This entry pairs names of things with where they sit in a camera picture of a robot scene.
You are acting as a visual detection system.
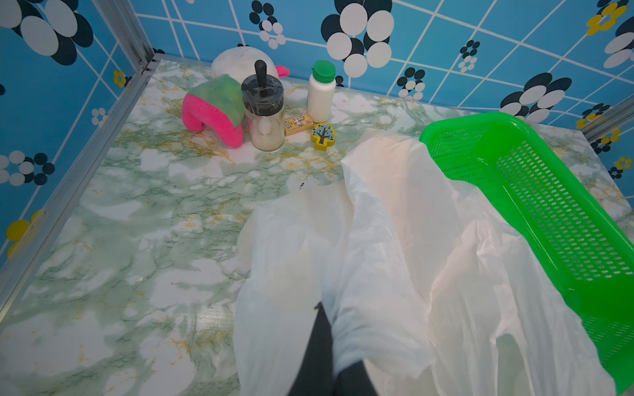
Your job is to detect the green plastic basket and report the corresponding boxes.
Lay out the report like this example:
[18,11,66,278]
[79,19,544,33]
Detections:
[420,112,633,392]

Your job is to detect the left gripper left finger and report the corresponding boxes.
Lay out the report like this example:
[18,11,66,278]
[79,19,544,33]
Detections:
[288,303,335,396]

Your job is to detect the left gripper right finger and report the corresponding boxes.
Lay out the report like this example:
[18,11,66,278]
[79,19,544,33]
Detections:
[335,361,378,396]

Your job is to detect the white bottle green cap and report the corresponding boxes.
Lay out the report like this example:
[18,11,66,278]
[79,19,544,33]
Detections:
[307,60,336,124]

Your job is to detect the small yellow box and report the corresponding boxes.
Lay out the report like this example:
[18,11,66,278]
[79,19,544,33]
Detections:
[283,113,315,136]

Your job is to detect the white plush toy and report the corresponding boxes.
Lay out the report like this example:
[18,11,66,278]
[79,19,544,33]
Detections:
[211,46,291,83]

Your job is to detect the yellow tree shaped block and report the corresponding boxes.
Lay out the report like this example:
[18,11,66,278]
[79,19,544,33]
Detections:
[310,123,336,151]

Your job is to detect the glass jar black lid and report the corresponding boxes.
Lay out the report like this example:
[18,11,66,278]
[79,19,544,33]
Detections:
[241,59,286,152]

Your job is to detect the translucent white plastic bag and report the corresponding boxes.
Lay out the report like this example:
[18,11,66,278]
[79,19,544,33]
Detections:
[234,131,616,395]

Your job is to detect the pink green plush toy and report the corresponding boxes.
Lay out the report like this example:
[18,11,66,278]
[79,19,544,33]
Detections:
[182,74,245,149]

